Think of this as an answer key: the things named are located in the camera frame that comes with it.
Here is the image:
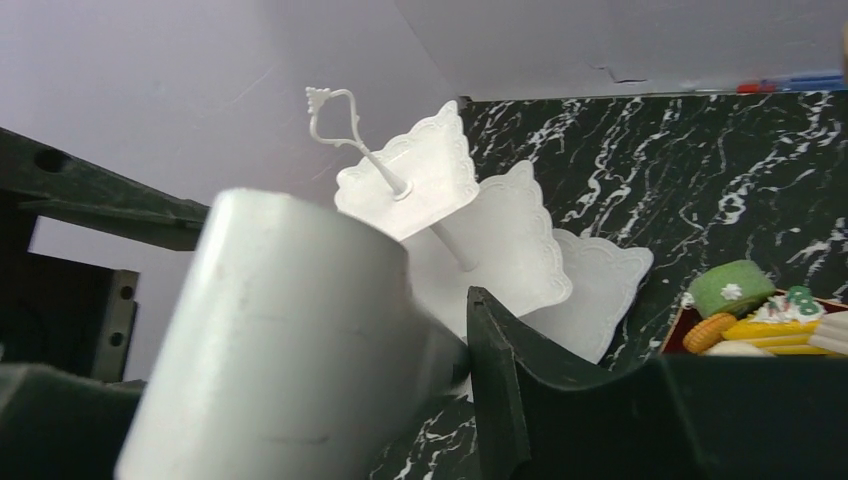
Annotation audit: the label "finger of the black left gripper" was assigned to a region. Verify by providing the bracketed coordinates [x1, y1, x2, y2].
[19, 128, 211, 380]

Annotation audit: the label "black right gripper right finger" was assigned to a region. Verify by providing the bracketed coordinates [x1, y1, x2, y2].
[467, 287, 847, 479]

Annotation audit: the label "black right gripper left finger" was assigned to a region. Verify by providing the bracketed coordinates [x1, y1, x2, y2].
[1, 363, 146, 480]

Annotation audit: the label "metal serving tongs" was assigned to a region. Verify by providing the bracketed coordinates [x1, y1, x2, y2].
[115, 188, 469, 479]

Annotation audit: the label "white three-tier cake stand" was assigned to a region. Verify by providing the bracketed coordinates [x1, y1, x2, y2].
[331, 101, 654, 363]

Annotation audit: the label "white coconut ball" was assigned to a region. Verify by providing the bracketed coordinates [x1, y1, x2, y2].
[702, 340, 774, 357]

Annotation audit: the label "round sandwich biscuit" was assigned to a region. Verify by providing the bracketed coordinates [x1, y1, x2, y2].
[684, 312, 738, 354]

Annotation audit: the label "red dessert tray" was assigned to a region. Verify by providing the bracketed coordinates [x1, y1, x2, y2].
[659, 298, 847, 354]

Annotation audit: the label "green swirl roll cake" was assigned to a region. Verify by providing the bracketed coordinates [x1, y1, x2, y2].
[687, 260, 777, 319]

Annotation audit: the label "yellow decorated cake slice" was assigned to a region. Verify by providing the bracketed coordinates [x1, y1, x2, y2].
[722, 286, 828, 355]

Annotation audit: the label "white triangle cake slice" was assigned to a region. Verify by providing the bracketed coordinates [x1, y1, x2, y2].
[808, 311, 848, 355]

